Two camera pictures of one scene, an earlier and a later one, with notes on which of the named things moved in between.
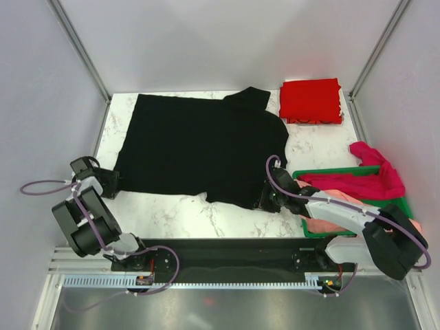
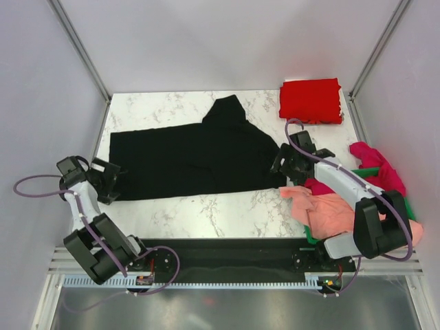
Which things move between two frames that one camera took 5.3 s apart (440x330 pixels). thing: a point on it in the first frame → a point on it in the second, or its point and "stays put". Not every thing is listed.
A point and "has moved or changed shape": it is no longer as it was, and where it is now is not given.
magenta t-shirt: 386,184 stays put
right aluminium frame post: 394,20 stays put
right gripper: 264,203 → 284,152
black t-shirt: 225,150 has moved or changed shape
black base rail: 233,258 stays put
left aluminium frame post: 79,47 stays put
